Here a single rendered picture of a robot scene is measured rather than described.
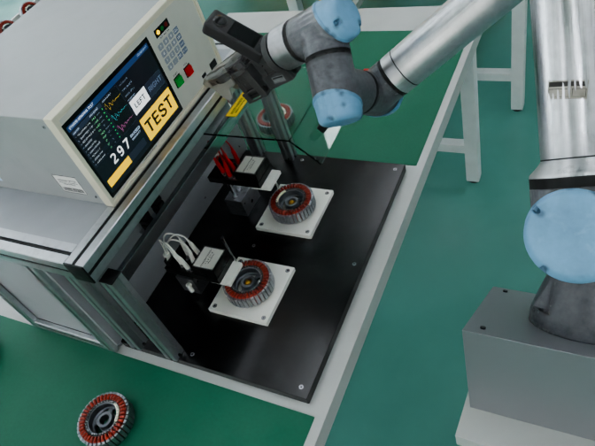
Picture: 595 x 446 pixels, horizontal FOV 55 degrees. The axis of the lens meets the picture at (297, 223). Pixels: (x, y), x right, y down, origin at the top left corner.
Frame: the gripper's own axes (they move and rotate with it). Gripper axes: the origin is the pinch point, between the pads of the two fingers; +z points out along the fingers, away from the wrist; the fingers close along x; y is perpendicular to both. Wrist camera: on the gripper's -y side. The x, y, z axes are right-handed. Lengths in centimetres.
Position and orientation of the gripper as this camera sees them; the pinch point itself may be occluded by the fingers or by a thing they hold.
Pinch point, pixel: (205, 79)
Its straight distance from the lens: 116.1
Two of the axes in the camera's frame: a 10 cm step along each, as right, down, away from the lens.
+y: 6.1, 6.5, 4.6
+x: 3.9, -7.5, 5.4
